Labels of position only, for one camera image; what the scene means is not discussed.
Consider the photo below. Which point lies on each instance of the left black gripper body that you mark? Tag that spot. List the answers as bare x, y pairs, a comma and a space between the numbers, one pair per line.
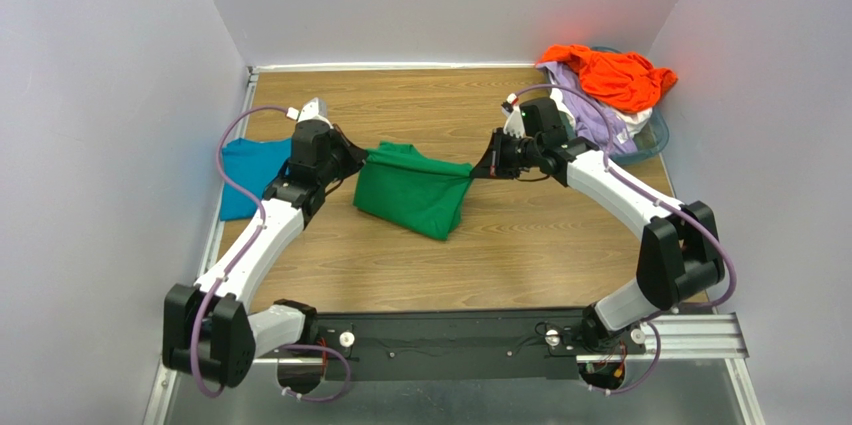
341, 152

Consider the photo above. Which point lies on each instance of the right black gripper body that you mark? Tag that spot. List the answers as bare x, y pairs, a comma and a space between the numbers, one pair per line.
500, 155

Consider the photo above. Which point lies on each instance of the green t-shirt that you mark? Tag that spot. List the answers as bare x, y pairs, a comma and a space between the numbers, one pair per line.
404, 187

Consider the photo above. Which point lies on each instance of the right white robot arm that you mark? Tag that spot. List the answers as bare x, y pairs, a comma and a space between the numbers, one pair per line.
678, 256

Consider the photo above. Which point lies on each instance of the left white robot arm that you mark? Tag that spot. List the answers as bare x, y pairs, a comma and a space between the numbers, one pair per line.
208, 331

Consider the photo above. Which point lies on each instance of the lavender t-shirt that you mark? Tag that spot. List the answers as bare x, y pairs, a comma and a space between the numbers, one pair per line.
558, 67

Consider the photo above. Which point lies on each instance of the folded blue t-shirt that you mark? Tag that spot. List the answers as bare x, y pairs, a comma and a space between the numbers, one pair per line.
252, 165

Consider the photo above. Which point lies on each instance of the orange t-shirt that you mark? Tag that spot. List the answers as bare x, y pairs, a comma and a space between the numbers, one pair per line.
628, 82

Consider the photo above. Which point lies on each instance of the teal plastic basket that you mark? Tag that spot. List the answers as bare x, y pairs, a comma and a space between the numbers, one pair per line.
650, 141

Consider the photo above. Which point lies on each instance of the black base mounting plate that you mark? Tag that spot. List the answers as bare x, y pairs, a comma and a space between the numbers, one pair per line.
459, 345

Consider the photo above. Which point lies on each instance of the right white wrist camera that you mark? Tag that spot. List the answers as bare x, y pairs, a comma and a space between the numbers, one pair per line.
513, 126

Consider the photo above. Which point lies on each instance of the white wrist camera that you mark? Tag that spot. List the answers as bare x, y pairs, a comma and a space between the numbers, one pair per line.
513, 126
314, 109

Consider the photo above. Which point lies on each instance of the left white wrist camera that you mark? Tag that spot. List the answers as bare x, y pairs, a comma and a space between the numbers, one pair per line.
314, 109

